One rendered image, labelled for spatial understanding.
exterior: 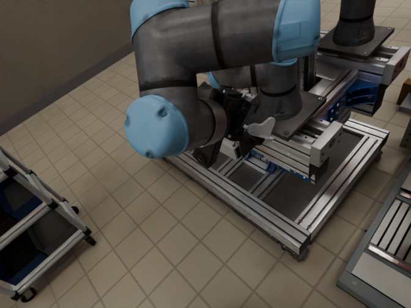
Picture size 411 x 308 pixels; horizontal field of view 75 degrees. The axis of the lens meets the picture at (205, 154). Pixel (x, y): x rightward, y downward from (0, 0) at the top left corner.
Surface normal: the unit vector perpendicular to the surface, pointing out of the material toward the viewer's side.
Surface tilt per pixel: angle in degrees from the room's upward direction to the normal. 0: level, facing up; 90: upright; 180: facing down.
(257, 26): 60
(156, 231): 0
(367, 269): 0
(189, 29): 44
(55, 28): 90
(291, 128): 0
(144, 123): 51
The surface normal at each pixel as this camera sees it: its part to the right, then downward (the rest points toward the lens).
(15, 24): 0.67, 0.41
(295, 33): -0.14, 0.63
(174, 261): -0.25, -0.65
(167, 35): -0.28, 0.08
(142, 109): -0.48, 0.18
